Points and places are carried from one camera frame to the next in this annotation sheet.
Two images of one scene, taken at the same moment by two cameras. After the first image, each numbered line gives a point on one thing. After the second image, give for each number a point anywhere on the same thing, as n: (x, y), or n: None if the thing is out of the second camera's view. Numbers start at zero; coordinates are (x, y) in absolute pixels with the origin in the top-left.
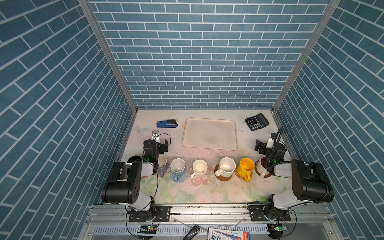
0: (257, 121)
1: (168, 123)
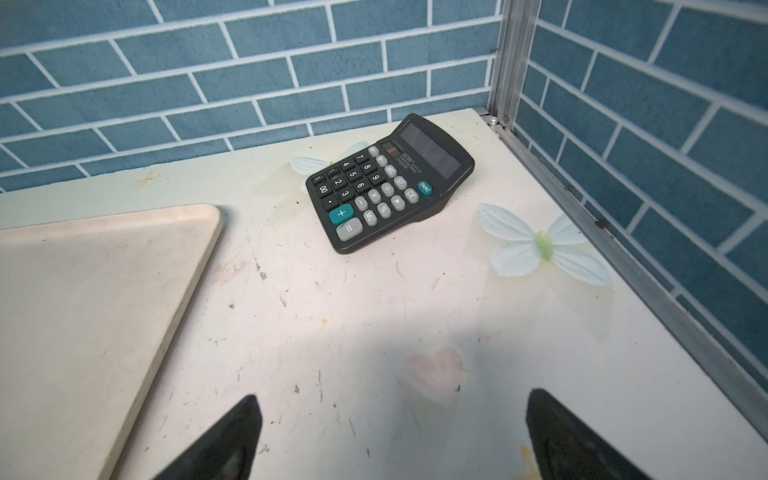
0: (389, 184)
1: None
